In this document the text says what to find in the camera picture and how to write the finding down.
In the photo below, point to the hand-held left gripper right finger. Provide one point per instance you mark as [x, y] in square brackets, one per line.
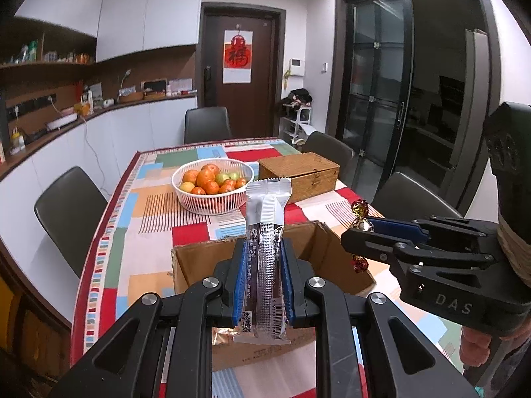
[287, 290]

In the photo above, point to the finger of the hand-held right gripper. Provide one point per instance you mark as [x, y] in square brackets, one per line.
[365, 242]
[394, 229]

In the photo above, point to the white countertop appliance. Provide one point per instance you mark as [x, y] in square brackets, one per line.
[61, 123]

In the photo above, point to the woven wicker box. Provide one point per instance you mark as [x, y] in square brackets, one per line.
[303, 174]

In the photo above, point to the red gold candy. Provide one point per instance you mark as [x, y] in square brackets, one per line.
[360, 209]

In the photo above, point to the black bag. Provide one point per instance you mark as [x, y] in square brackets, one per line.
[296, 96]

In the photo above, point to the white intercom panel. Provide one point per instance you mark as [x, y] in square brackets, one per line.
[295, 67]

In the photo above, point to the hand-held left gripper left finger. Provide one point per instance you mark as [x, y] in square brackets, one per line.
[238, 282]

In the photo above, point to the colourful patterned tablecloth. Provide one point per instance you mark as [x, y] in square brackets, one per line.
[137, 232]

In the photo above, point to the brown cardboard box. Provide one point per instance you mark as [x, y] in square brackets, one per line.
[199, 265]

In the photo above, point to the white storage rack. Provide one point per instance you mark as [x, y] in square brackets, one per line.
[290, 126]

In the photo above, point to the black framed board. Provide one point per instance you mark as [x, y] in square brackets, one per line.
[153, 85]

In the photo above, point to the silver snack bar packet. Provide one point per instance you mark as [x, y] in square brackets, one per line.
[265, 236]

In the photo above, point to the white upper wall cabinets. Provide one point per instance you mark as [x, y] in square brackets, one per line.
[145, 12]

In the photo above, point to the pile of orange fruits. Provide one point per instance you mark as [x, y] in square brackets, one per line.
[205, 178]

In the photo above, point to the person's right hand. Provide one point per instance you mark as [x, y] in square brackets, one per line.
[477, 346]

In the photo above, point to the dark grey dining chair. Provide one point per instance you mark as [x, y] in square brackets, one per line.
[332, 149]
[68, 211]
[410, 199]
[207, 124]

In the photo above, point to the white desk calendar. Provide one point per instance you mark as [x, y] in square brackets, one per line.
[180, 86]

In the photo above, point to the red white wall calendar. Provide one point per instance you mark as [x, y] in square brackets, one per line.
[237, 56]

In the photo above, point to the brown entrance door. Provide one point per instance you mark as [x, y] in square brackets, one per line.
[265, 103]

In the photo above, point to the row of shelf bottles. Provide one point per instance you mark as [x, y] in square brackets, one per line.
[54, 56]

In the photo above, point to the orange box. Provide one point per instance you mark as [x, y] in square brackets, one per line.
[84, 110]

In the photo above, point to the white tape roll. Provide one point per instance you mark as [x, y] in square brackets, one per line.
[109, 103]

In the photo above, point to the white fruit basket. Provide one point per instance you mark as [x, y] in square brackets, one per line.
[207, 205]

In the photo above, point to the dark glass sliding door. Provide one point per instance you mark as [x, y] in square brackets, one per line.
[386, 91]

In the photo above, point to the green apple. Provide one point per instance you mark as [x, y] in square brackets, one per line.
[223, 178]
[235, 176]

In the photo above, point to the white lower kitchen cabinets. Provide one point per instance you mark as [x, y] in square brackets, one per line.
[124, 132]

